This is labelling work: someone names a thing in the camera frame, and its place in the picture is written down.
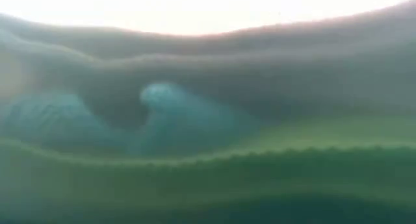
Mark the teal microfiber towel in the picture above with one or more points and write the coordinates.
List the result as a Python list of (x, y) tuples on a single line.
[(182, 120)]

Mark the grey microfiber towel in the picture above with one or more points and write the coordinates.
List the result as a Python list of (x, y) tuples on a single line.
[(260, 71)]

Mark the teal plastic tray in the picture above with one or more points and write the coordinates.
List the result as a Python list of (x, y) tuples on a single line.
[(208, 211)]

